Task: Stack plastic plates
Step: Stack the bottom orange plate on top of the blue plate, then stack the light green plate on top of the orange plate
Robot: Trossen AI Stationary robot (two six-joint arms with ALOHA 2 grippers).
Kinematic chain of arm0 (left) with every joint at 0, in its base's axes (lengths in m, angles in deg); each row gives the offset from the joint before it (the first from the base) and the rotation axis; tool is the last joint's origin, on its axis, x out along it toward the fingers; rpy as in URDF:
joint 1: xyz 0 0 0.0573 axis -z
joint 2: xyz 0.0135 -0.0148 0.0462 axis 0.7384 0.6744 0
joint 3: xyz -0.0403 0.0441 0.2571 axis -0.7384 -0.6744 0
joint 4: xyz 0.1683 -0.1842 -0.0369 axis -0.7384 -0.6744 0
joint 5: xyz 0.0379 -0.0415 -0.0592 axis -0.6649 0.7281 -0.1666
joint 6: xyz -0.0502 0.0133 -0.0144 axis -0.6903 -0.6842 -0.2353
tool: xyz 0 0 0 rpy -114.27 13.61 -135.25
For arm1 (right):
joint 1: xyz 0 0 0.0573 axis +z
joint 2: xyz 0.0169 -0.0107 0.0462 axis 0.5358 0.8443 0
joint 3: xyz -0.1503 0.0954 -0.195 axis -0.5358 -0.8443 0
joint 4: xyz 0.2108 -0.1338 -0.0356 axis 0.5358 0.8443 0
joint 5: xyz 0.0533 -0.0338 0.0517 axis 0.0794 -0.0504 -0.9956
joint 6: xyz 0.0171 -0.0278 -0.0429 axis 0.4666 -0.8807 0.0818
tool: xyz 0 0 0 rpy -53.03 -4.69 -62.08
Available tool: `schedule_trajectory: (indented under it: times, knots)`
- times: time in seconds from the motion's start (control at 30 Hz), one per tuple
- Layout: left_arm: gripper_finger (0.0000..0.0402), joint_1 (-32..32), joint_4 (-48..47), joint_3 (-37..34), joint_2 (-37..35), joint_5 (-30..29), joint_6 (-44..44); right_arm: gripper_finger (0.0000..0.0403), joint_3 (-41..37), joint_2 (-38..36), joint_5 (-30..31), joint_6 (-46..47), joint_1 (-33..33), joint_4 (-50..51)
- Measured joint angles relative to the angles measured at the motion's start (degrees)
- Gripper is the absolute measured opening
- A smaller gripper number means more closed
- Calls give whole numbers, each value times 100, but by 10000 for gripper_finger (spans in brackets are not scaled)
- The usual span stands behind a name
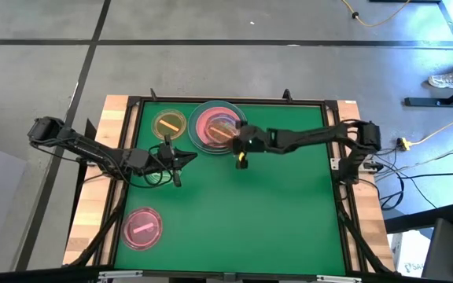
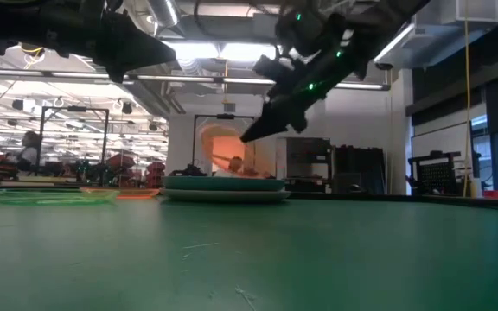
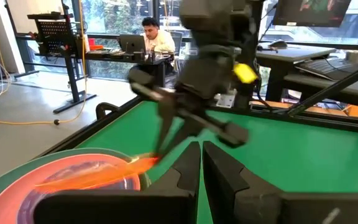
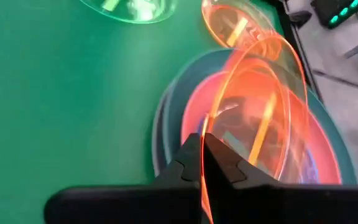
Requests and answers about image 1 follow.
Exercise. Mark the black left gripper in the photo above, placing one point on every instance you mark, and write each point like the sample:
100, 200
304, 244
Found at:
169, 157

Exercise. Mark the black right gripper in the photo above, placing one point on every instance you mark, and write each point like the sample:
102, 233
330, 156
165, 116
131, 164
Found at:
258, 140

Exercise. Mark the small pink transparent plate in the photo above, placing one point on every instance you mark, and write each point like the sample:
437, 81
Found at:
210, 135
141, 228

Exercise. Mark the medium pink plastic plate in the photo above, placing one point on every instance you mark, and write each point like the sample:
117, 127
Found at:
203, 122

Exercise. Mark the large teal plastic plate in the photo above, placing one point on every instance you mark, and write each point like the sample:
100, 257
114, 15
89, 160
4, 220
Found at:
193, 118

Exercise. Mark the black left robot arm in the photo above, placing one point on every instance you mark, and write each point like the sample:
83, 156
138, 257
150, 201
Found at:
93, 148

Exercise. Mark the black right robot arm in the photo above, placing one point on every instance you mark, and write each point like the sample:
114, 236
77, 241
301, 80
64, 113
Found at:
321, 135

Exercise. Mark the green table mat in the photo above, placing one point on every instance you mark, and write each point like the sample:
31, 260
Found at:
250, 220

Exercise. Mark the black desk foot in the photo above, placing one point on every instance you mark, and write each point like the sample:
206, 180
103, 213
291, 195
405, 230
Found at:
435, 101

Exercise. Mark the white cardboard box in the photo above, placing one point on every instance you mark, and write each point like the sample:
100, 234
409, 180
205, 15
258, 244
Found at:
409, 255

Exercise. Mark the person's white shoe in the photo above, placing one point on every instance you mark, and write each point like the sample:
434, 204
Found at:
443, 80

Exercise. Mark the dark grey case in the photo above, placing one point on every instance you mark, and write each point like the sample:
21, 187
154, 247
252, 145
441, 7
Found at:
444, 249

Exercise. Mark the black frame clamp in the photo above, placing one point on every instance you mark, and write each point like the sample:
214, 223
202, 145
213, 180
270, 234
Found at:
153, 94
287, 94

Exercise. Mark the black table frame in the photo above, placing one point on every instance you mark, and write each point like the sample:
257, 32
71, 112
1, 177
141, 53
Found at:
330, 105

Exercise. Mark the silver aluminium bracket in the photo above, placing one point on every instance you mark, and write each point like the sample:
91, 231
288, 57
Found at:
114, 274
338, 279

